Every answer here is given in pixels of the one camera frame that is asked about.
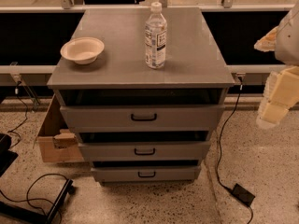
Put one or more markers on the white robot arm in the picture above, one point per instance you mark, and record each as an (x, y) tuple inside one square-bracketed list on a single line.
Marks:
[(287, 39)]

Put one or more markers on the black stand base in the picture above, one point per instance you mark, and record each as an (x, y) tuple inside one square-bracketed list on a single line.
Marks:
[(38, 215)]

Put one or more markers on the cardboard box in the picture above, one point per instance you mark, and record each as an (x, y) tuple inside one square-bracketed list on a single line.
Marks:
[(56, 142)]

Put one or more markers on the clear plastic water bottle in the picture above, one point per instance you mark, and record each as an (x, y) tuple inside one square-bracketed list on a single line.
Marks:
[(155, 37)]

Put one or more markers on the grey drawer cabinet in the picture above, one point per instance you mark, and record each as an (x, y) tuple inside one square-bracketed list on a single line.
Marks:
[(194, 74)]

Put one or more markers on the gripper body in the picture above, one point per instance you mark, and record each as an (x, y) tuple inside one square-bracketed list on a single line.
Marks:
[(288, 42)]

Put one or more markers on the white paper bowl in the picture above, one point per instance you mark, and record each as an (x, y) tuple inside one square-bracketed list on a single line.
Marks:
[(82, 50)]

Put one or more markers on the grey top drawer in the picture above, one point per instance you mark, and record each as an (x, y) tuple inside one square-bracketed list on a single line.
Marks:
[(141, 118)]

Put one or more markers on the grey bottom drawer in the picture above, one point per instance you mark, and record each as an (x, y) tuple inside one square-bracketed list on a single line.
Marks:
[(145, 174)]

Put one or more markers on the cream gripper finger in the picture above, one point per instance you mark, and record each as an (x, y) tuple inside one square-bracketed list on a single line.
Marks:
[(267, 42)]

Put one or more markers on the black power adapter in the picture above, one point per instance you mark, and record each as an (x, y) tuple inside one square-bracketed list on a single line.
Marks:
[(243, 195)]

